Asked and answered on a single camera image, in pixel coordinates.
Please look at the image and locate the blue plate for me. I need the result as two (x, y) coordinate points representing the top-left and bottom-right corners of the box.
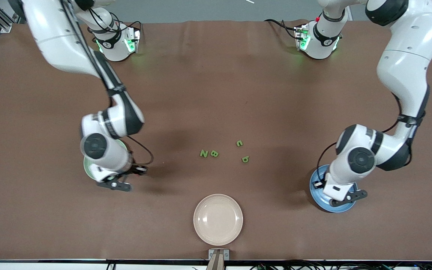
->
(309, 164), (359, 213)

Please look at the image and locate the green plate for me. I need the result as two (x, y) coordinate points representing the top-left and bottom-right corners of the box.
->
(84, 141), (130, 182)

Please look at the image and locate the beige plate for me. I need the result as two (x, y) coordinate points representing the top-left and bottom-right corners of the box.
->
(193, 194), (243, 246)

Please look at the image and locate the table cover cloth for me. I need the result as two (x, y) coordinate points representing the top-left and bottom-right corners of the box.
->
(0, 19), (432, 261)

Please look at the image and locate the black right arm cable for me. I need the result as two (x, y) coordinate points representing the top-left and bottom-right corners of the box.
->
(60, 0), (154, 175)

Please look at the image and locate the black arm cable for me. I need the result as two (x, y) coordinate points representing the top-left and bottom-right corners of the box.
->
(60, 0), (154, 175)
(315, 92), (426, 182)

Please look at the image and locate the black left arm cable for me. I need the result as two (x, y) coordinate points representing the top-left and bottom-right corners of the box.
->
(315, 92), (426, 182)

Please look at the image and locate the black cable bundle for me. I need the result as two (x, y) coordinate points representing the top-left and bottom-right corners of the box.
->
(250, 260), (432, 270)

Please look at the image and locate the black base power cable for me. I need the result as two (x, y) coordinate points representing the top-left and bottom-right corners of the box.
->
(264, 19), (300, 40)
(115, 18), (142, 27)

